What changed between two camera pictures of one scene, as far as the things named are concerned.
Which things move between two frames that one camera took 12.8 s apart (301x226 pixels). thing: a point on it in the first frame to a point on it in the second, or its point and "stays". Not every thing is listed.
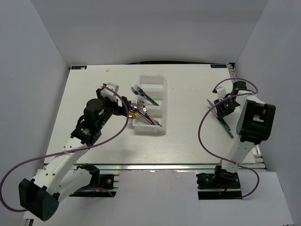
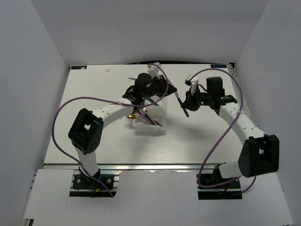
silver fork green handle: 154,102 stays
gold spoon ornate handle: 132,115 stays
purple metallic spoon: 136,109 stays
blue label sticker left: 79,67 stays
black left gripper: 119,110 to 162,82
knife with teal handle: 225,126 to 181,104
